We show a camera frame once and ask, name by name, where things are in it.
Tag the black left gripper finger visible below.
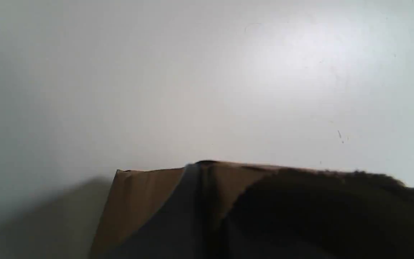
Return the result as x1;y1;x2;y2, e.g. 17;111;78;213
103;164;207;259

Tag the brown paper bag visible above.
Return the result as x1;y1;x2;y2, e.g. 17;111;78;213
90;160;414;259

